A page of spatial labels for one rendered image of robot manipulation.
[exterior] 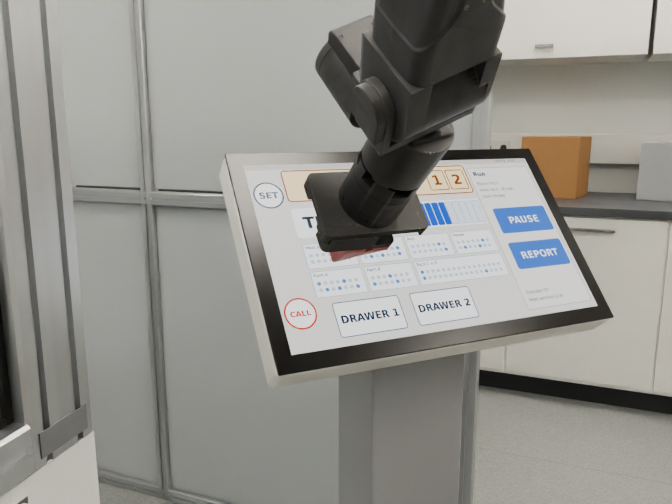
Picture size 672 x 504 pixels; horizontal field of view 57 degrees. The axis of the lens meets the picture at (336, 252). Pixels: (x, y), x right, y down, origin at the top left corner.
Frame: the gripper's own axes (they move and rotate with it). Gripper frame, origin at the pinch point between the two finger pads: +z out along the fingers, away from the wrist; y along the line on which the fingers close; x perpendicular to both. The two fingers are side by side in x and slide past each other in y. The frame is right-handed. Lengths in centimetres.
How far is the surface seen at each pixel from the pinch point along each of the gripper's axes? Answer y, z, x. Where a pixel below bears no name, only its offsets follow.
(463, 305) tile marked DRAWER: -23.1, 14.4, 2.4
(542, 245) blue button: -40.8, 14.4, -5.1
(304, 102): -39, 67, -80
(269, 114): -32, 75, -83
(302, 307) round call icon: -0.9, 14.5, -0.5
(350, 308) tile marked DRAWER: -7.0, 14.5, 0.5
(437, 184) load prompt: -27.0, 14.4, -17.0
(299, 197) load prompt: -4.7, 14.4, -16.1
